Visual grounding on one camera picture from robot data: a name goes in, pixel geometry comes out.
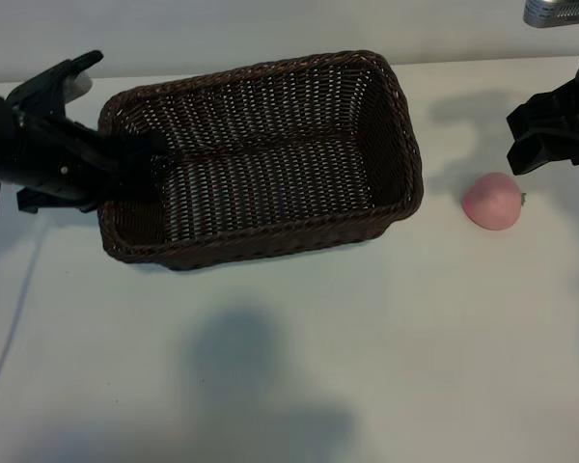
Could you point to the dark brown wicker basket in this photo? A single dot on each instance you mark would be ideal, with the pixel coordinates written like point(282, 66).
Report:
point(270, 169)

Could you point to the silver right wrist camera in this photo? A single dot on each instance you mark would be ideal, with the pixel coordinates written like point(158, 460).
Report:
point(559, 9)

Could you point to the pink peach with green leaf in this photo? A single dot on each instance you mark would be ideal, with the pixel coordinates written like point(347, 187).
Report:
point(492, 202)

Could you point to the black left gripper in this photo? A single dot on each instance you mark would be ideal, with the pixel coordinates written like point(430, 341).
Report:
point(53, 154)

